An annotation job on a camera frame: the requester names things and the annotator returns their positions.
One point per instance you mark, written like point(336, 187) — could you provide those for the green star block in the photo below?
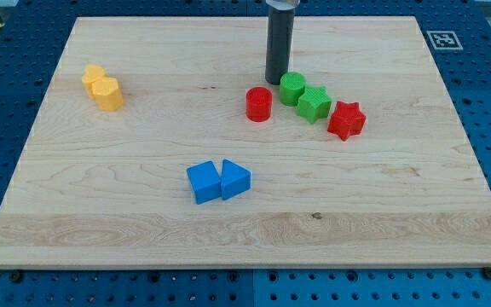
point(314, 103)

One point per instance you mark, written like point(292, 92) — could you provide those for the red star block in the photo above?
point(347, 120)

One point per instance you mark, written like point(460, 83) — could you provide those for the blue triangle block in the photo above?
point(235, 179)

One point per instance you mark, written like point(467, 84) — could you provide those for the blue cube block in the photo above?
point(205, 182)

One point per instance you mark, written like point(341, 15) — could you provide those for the red cylinder block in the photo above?
point(258, 104)

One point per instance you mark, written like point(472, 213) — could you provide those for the green cylinder block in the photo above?
point(292, 86)

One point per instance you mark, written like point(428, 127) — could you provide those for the wooden board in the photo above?
point(160, 145)

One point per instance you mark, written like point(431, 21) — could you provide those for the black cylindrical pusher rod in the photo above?
point(279, 42)

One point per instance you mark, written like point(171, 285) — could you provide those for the yellow hexagon block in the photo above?
point(107, 94)

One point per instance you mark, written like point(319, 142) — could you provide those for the yellow heart block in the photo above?
point(92, 73)

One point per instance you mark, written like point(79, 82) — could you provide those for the white fiducial marker tag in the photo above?
point(444, 40)

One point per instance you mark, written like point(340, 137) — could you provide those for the silver rod mount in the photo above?
point(283, 4)

